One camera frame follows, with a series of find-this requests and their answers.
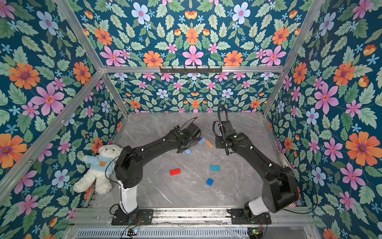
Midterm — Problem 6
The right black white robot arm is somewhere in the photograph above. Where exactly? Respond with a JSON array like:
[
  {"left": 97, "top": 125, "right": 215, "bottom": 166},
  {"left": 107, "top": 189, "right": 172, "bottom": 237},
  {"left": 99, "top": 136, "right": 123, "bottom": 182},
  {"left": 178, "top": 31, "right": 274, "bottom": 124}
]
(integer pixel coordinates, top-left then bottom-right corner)
[{"left": 212, "top": 120, "right": 299, "bottom": 220}]

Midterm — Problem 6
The wooden block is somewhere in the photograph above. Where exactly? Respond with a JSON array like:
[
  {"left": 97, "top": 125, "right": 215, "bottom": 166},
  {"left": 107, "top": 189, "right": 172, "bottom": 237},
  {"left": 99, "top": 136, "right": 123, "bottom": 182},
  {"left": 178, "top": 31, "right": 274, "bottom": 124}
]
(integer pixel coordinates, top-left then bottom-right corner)
[{"left": 205, "top": 140, "right": 214, "bottom": 148}]

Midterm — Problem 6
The red rectangular block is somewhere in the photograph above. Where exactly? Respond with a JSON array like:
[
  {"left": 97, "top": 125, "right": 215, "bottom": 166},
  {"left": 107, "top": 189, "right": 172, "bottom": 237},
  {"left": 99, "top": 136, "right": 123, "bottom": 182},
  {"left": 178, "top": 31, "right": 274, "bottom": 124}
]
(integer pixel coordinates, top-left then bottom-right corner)
[{"left": 170, "top": 168, "right": 181, "bottom": 176}]

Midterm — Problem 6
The beige plush object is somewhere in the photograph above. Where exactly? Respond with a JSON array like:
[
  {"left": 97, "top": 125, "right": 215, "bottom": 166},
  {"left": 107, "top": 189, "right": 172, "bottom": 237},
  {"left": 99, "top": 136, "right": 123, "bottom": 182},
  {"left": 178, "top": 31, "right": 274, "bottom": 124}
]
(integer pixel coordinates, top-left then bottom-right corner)
[{"left": 278, "top": 153, "right": 292, "bottom": 169}]

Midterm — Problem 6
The blue square block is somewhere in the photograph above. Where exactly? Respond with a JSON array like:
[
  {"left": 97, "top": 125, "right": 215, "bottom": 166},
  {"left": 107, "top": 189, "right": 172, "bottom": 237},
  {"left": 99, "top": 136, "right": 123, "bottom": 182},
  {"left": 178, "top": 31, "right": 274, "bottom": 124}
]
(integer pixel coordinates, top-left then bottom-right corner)
[{"left": 207, "top": 178, "right": 213, "bottom": 186}]

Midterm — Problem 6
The white teddy bear blue shirt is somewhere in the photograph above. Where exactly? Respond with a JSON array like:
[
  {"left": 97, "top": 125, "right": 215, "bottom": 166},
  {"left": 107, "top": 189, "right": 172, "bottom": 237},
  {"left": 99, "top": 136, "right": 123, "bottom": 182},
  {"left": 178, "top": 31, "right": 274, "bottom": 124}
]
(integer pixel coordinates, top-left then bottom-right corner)
[{"left": 73, "top": 144, "right": 122, "bottom": 194}]

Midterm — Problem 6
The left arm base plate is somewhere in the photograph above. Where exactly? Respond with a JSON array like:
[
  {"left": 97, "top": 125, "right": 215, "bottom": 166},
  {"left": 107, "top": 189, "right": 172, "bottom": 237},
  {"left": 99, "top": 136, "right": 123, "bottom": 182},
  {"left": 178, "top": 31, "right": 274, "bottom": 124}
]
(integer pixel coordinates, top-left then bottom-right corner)
[{"left": 111, "top": 209, "right": 154, "bottom": 226}]

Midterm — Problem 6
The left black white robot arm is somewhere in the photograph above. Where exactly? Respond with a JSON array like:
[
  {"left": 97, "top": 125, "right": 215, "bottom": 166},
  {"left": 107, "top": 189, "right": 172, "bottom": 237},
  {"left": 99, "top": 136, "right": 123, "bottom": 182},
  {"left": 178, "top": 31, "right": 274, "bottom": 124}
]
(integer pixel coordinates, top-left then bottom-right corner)
[{"left": 114, "top": 123, "right": 202, "bottom": 215}]

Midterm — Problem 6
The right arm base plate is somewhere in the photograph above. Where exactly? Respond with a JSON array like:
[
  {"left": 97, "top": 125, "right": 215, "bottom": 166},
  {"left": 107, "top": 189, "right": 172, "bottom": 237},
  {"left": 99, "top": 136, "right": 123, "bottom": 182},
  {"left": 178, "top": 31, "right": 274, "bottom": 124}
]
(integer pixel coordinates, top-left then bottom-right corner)
[{"left": 227, "top": 208, "right": 272, "bottom": 225}]

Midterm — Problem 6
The teal rectangular block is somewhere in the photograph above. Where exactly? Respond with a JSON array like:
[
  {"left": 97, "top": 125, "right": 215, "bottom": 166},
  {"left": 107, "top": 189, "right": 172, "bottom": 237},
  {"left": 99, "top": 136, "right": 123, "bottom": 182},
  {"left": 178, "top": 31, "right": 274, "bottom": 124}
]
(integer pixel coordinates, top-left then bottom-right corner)
[{"left": 210, "top": 165, "right": 220, "bottom": 172}]

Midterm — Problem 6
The black hook rail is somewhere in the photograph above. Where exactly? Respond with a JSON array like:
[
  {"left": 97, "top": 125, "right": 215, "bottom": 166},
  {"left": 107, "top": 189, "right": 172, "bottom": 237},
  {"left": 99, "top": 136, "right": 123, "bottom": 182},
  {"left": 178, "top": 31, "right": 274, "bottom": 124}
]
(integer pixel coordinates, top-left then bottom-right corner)
[{"left": 159, "top": 66, "right": 223, "bottom": 74}]

